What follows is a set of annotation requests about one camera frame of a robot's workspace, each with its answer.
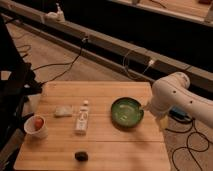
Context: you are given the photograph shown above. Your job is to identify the black eraser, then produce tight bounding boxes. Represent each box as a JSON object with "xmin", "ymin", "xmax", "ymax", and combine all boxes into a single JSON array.
[{"xmin": 75, "ymin": 151, "xmax": 88, "ymax": 161}]

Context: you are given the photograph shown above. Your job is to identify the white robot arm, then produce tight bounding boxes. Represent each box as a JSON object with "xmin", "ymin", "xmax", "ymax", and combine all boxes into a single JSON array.
[{"xmin": 143, "ymin": 72, "xmax": 213, "ymax": 129}]

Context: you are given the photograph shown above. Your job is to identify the blue object on floor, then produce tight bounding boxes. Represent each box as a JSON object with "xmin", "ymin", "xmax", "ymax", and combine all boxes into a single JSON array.
[{"xmin": 169, "ymin": 107, "xmax": 191, "ymax": 121}]

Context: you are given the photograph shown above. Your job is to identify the green bowl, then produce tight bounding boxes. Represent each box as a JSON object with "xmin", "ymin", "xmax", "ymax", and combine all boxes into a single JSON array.
[{"xmin": 111, "ymin": 97, "xmax": 144, "ymax": 128}]

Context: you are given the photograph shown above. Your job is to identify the white plastic bottle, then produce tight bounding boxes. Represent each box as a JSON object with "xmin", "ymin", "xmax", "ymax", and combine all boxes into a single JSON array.
[{"xmin": 75, "ymin": 100, "xmax": 89, "ymax": 135}]

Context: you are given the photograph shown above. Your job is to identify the white crumpled cloth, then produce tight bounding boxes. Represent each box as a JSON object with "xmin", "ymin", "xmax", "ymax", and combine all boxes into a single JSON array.
[{"xmin": 54, "ymin": 106, "xmax": 73, "ymax": 117}]

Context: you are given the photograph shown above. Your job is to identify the white paper cup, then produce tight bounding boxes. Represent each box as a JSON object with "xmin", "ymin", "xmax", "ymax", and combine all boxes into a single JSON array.
[{"xmin": 24, "ymin": 115, "xmax": 48, "ymax": 139}]

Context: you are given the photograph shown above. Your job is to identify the red fruit in cup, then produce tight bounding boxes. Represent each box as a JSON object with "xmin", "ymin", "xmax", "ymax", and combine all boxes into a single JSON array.
[{"xmin": 34, "ymin": 118, "xmax": 44, "ymax": 130}]

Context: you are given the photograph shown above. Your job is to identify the black tripod stand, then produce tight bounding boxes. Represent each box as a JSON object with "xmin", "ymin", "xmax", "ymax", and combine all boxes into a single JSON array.
[{"xmin": 0, "ymin": 14, "xmax": 44, "ymax": 164}]

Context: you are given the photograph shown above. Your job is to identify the black cables at right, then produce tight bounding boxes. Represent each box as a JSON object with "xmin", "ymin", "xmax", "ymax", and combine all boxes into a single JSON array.
[{"xmin": 165, "ymin": 114, "xmax": 213, "ymax": 171}]

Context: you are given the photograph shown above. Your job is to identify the white cable on rail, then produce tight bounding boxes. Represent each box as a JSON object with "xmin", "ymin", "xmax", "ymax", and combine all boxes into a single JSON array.
[{"xmin": 122, "ymin": 48, "xmax": 156, "ymax": 81}]

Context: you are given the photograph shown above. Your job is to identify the long metal rail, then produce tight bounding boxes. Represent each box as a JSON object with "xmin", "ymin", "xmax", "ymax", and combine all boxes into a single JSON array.
[{"xmin": 0, "ymin": 0, "xmax": 213, "ymax": 93}]

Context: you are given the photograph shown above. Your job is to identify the black cable on floor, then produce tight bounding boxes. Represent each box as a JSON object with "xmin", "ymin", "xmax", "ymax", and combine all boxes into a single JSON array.
[{"xmin": 32, "ymin": 36, "xmax": 88, "ymax": 84}]

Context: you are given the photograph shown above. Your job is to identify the white object on rail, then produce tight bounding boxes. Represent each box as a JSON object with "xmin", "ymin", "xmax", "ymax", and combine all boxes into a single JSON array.
[{"xmin": 46, "ymin": 4, "xmax": 65, "ymax": 22}]

